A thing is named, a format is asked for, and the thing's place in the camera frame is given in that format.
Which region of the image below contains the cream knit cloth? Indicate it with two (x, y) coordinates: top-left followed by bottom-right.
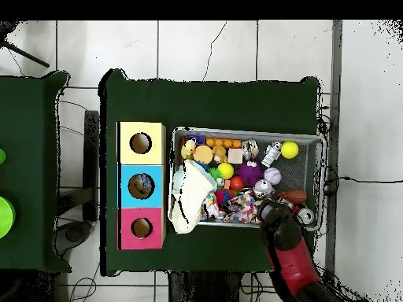
(169, 160), (218, 236)

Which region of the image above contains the open-top silver can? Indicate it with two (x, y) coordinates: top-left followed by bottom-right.
(242, 138), (260, 161)

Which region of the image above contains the multicolour polka dot cloth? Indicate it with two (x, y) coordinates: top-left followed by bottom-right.
(221, 191), (261, 224)

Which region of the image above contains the clear plastic blue label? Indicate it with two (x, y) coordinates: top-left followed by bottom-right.
(135, 175), (154, 195)

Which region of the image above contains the crushed silver can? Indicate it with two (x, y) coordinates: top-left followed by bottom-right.
(253, 179), (275, 200)

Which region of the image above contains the bright green round bowl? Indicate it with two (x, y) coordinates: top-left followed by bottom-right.
(0, 196), (17, 240)

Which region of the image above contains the shallow clear mesh bin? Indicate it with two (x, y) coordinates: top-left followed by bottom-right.
(171, 127), (326, 231)

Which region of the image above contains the wooden box with three holes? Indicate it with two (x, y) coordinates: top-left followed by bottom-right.
(116, 121), (166, 251)

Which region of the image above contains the orange foam duck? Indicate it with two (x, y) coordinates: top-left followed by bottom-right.
(192, 143), (229, 166)

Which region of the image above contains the small yellow rubber duck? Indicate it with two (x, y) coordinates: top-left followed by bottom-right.
(179, 139), (197, 161)

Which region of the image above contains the small yellow ball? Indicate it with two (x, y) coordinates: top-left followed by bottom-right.
(217, 162), (235, 180)

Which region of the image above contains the orange toy brick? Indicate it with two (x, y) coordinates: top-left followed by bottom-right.
(205, 138), (243, 149)

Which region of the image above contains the wooden cube block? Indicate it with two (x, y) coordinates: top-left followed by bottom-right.
(227, 148), (244, 165)

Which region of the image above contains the small orange ball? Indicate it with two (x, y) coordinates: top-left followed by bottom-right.
(228, 175), (245, 192)

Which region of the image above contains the purple googly-eyed monster toy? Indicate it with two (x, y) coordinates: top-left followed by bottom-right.
(238, 160), (264, 187)

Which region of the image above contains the white baseball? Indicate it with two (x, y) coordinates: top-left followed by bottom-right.
(264, 167), (283, 186)

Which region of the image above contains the brown toy football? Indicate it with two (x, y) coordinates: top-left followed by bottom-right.
(278, 188), (309, 204)

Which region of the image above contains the upright dark soda can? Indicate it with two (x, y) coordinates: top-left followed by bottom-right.
(297, 208), (316, 225)

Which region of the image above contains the green cloth side table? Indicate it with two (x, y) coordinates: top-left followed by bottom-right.
(0, 71), (70, 273)

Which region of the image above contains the black cable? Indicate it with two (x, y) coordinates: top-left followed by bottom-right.
(320, 175), (403, 189)

